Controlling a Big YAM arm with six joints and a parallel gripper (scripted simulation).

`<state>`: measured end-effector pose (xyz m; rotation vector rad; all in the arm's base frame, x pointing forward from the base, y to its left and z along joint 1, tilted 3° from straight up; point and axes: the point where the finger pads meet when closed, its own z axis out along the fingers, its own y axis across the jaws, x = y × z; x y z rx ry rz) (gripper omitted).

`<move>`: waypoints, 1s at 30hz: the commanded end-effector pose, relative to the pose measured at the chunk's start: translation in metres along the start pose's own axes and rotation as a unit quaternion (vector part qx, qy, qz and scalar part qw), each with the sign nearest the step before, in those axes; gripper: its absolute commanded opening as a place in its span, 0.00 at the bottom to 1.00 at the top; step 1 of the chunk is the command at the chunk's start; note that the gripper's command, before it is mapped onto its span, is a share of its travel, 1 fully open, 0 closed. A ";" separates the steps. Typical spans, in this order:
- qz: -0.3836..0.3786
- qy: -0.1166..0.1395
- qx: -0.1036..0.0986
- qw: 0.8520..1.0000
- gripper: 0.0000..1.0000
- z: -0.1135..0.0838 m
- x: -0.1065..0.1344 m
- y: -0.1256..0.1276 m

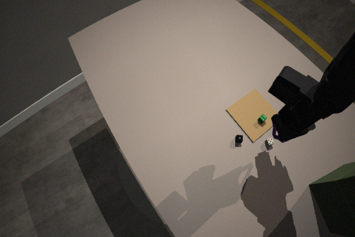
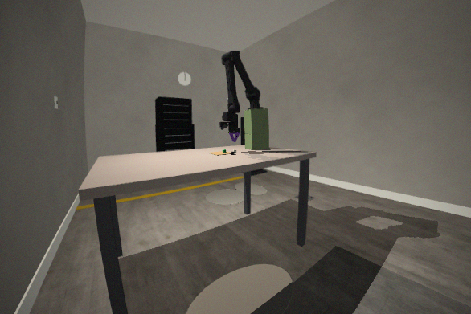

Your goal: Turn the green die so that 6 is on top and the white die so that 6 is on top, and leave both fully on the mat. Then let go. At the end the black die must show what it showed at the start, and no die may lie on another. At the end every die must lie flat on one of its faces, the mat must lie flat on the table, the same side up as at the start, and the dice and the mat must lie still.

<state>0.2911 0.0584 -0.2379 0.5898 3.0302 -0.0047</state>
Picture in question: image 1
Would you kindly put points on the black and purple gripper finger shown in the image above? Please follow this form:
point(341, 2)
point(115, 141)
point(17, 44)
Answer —
point(274, 133)

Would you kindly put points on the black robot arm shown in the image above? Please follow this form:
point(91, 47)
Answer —
point(317, 100)

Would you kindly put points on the green die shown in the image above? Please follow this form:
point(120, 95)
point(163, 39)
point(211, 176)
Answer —
point(262, 118)

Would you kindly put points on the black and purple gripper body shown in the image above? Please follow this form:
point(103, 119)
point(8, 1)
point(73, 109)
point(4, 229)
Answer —
point(292, 129)

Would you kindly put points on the black die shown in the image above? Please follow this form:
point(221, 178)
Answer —
point(239, 138)

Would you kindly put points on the tan mat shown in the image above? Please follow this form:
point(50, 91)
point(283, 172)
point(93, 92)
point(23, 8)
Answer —
point(247, 111)

